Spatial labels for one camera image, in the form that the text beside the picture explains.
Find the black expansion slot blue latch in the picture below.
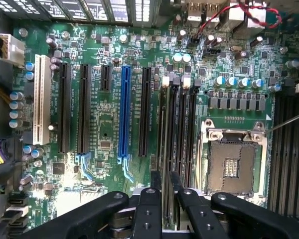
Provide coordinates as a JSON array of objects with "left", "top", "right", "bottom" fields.
[{"left": 76, "top": 63, "right": 93, "bottom": 182}]

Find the silver rear port block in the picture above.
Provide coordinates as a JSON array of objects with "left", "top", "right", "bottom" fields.
[
  {"left": 205, "top": 1, "right": 222, "bottom": 24},
  {"left": 246, "top": 1, "right": 268, "bottom": 29},
  {"left": 186, "top": 1, "right": 205, "bottom": 27},
  {"left": 228, "top": 0, "right": 245, "bottom": 23}
]

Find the green motherboard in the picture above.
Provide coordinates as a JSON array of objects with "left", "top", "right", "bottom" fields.
[{"left": 8, "top": 19, "right": 299, "bottom": 225}]

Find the purple yellow wire connector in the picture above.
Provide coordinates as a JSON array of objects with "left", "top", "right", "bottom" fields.
[{"left": 0, "top": 138, "right": 23, "bottom": 165}]

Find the dark metal PC case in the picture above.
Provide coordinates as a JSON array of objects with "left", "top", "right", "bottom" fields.
[{"left": 0, "top": 0, "right": 299, "bottom": 239}]

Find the white power connector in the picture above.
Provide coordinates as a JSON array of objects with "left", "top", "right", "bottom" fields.
[{"left": 0, "top": 33, "right": 25, "bottom": 67}]

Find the red black twisted wire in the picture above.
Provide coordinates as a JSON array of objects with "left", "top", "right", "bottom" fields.
[{"left": 195, "top": 0, "right": 283, "bottom": 38}]

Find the white PCI expansion slot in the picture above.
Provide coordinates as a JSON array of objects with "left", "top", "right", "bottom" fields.
[{"left": 32, "top": 54, "right": 52, "bottom": 146}]

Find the black SATA port block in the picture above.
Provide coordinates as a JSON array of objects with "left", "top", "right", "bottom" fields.
[{"left": 6, "top": 193, "right": 30, "bottom": 230}]

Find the thick black cable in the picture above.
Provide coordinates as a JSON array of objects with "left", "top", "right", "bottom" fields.
[{"left": 0, "top": 160, "right": 23, "bottom": 186}]

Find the long black expansion slot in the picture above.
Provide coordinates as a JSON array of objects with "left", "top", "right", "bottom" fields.
[
  {"left": 57, "top": 62, "right": 72, "bottom": 154},
  {"left": 138, "top": 66, "right": 152, "bottom": 158}
]

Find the metal CPU socket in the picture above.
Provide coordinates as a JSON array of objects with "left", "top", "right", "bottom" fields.
[{"left": 198, "top": 119, "right": 269, "bottom": 200}]

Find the black square chip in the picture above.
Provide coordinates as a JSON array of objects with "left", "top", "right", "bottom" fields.
[{"left": 52, "top": 163, "right": 65, "bottom": 175}]

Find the black flat cable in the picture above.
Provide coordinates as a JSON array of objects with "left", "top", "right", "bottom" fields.
[{"left": 0, "top": 211, "right": 18, "bottom": 239}]

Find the short black expansion slot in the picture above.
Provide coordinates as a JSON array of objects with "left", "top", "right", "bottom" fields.
[{"left": 99, "top": 64, "right": 112, "bottom": 92}]

